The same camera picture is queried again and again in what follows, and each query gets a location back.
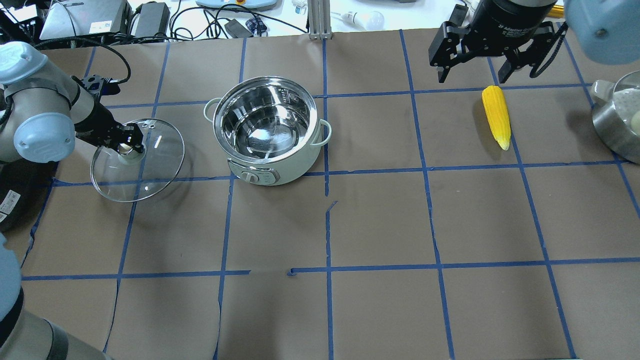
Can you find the glass pot lid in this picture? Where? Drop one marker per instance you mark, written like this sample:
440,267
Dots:
129,178

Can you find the white light bulb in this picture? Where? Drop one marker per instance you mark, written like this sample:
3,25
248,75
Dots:
368,21

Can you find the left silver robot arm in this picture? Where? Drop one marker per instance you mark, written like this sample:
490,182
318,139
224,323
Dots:
46,111

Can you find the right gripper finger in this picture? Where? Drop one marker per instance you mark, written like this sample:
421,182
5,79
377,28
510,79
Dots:
545,43
448,50

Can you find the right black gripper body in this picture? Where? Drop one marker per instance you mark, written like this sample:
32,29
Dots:
505,25

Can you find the steel steamer pot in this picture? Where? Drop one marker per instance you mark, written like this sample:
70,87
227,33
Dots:
615,115

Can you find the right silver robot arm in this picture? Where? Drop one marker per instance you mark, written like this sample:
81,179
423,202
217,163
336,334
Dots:
607,30

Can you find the yellow corn cob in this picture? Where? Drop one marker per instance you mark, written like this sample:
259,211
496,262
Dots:
497,114

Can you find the aluminium frame post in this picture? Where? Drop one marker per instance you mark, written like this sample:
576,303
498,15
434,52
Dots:
319,20

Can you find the pale green electric pot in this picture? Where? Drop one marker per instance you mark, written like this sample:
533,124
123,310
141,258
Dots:
270,129

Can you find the black power adapter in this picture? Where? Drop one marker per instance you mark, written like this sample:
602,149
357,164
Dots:
152,19

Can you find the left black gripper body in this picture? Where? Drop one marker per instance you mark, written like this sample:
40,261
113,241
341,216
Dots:
100,121

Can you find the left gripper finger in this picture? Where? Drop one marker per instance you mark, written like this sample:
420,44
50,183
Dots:
129,145
130,133

